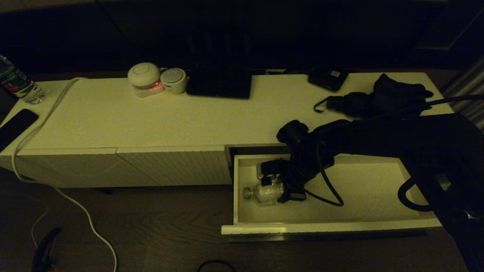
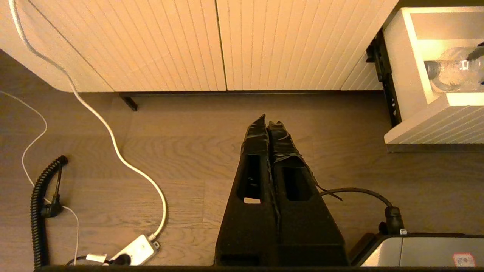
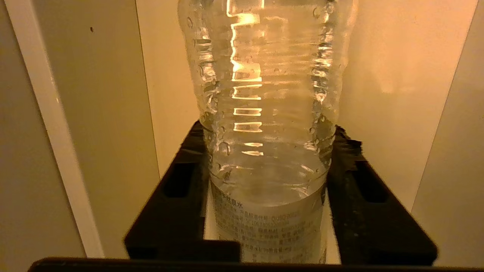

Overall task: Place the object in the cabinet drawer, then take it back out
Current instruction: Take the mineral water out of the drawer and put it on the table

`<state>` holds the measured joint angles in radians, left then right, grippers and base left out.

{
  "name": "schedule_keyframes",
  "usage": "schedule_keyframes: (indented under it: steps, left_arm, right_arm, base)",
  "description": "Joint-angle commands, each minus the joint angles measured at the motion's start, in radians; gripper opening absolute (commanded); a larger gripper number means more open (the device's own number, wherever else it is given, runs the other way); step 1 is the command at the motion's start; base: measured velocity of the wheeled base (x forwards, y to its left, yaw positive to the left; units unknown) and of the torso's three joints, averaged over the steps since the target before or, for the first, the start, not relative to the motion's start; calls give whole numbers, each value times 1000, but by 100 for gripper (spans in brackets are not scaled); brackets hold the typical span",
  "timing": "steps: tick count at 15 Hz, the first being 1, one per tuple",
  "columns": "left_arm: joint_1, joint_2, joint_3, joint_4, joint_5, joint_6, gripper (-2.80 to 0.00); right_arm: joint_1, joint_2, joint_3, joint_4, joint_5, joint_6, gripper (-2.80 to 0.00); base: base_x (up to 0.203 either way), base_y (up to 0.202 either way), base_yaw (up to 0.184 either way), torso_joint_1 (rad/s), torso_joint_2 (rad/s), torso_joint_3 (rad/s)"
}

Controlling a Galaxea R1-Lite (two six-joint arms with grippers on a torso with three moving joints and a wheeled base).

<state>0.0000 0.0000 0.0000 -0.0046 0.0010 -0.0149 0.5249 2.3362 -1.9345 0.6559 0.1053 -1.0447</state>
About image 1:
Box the white low cabinet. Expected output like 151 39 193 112
0 72 454 195

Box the small black set-top box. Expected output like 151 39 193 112
308 69 349 92

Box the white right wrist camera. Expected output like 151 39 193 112
256 159 288 180

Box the large black box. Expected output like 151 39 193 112
186 66 253 99

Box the black umbrella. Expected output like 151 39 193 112
313 74 434 118

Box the black smartphone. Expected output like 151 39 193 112
0 109 39 153

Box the water bottle with green label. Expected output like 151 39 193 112
0 54 47 105

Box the white flat charging base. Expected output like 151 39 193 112
134 82 165 99

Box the white dome shaped device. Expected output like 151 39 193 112
127 62 161 89

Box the small white round speaker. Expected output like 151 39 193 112
160 68 188 94

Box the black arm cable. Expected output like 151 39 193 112
397 177 435 212
304 94 484 207

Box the black coiled cable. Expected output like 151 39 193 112
32 227 62 272

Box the white drawer with black handle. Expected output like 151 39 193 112
221 151 443 242

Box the black cable loop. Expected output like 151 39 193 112
197 260 237 272

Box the thin white cable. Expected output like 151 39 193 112
0 193 57 272

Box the clear water bottle grey cap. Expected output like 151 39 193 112
243 178 286 206

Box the thick white cable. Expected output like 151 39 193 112
11 77 118 272

